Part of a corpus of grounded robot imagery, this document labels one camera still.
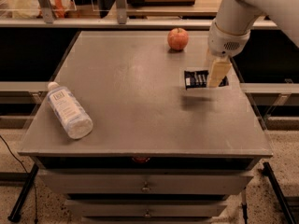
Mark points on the red apple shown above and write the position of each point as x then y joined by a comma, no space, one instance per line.
177,39

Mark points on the grey drawer cabinet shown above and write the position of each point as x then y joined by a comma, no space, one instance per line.
145,121

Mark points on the clear plastic water bottle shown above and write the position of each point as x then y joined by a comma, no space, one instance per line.
74,119

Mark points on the black stand leg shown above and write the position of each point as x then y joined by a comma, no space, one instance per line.
282,200
15,215

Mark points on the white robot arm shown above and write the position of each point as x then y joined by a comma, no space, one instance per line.
230,30

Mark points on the grey drawer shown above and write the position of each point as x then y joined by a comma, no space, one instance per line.
210,184
151,208

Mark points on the blue rxbar blueberry wrapper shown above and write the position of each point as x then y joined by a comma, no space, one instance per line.
195,79

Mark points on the upper grey drawer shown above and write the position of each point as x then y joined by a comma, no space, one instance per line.
210,184

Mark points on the black right stand leg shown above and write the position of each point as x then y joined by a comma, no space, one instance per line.
282,200

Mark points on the black left stand leg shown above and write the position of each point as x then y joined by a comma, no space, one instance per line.
15,215

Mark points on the lower grey drawer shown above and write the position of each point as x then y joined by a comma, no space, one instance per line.
151,208

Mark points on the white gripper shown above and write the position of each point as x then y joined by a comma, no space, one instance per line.
224,43

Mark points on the grey metal shelf rail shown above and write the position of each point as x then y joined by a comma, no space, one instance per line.
107,24

